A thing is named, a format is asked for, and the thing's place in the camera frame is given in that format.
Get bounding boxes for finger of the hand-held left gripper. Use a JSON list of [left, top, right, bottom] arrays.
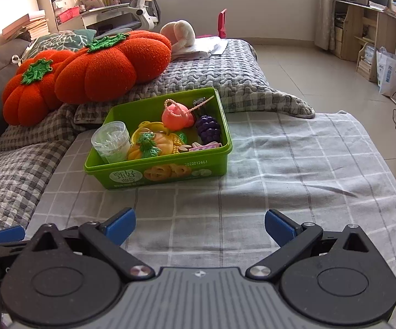
[[0, 225, 31, 282]]

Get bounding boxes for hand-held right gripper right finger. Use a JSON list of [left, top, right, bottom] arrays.
[[246, 209, 378, 280]]

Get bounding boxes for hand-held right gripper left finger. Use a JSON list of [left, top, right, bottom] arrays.
[[27, 207, 156, 280]]

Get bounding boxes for clear cup of cotton swabs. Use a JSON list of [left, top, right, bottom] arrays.
[[91, 121, 132, 164]]

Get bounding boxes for green plastic box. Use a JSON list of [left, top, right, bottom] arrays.
[[83, 87, 233, 191]]

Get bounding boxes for orange toy pumpkin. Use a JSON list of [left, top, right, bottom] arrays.
[[127, 132, 174, 161]]

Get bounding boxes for yellow funnel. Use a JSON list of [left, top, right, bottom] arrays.
[[131, 120, 171, 144]]

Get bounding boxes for yellow toy corn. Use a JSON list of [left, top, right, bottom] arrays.
[[169, 131, 188, 155]]

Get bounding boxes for pink card packet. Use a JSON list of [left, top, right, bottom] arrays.
[[188, 142, 222, 152]]

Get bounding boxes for pink pig toy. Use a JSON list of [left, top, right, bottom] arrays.
[[161, 98, 216, 131]]

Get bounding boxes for purple toy grapes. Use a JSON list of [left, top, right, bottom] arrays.
[[195, 115, 221, 143]]

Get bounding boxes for grey grid-pattern sheet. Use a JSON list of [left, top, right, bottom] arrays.
[[27, 110, 396, 316]]

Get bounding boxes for small orange pumpkin cushion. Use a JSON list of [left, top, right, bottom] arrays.
[[2, 50, 79, 127]]

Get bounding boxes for large orange pumpkin cushion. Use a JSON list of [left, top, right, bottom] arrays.
[[54, 31, 172, 104]]

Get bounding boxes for white paper shopping bag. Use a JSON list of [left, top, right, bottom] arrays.
[[376, 46, 396, 100]]

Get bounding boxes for teal leaf-pattern pillow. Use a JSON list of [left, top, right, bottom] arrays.
[[23, 29, 97, 60]]

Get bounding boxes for white papers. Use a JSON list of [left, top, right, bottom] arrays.
[[172, 38, 229, 59]]

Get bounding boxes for white pink plush toy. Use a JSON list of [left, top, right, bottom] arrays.
[[160, 19, 197, 52]]

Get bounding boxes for wooden shelf desk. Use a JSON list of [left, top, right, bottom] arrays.
[[333, 0, 396, 81]]

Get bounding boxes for stack of books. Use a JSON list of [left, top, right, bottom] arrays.
[[2, 10, 50, 42]]

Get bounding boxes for white desk shelf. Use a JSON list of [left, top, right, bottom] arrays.
[[44, 0, 151, 33]]

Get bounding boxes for red chair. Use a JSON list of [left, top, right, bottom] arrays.
[[217, 8, 228, 38]]

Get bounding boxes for pink basket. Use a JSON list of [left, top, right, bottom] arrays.
[[56, 6, 81, 23]]

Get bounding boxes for white office chair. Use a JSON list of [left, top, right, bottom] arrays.
[[130, 0, 171, 30]]

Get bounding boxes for beige curtain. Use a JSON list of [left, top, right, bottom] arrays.
[[314, 0, 339, 50]]

